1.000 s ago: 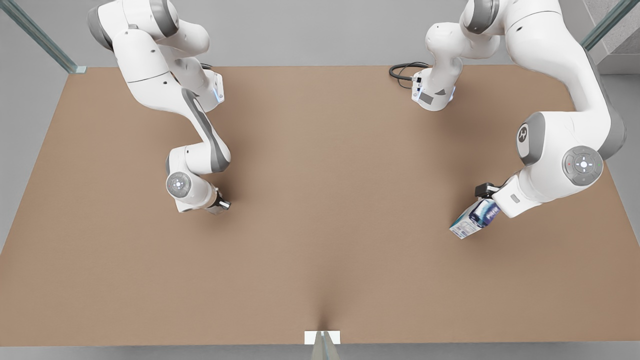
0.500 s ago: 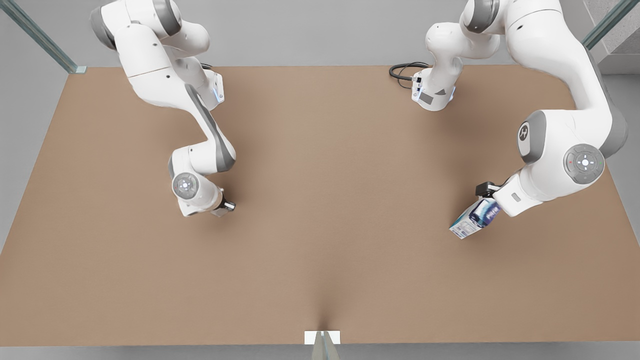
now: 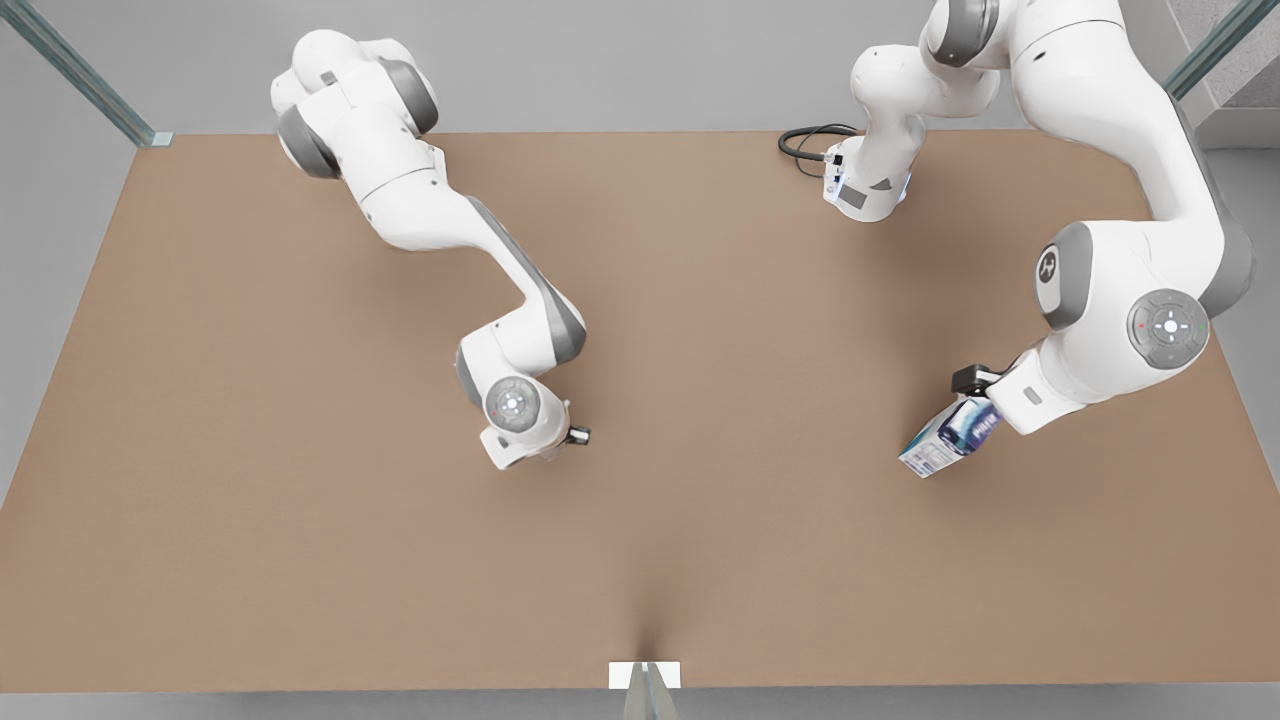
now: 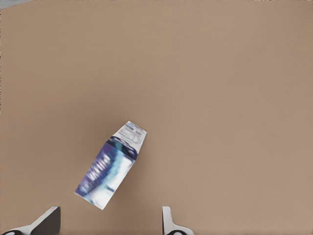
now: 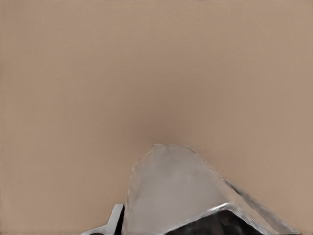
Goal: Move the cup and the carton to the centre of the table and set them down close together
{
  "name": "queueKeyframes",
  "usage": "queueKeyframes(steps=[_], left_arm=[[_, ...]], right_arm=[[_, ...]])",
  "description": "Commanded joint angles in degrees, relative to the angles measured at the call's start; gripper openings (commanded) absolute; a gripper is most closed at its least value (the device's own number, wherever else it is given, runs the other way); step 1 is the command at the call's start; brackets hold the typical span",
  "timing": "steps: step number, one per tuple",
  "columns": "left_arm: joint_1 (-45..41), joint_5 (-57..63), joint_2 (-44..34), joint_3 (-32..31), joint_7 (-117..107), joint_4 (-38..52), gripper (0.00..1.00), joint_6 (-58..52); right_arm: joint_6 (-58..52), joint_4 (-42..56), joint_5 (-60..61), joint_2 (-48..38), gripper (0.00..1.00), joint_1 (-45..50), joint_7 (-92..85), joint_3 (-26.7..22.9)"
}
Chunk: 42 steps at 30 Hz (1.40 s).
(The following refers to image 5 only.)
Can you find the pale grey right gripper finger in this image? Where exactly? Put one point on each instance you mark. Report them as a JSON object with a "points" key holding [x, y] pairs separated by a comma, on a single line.
{"points": [[113, 222]]}

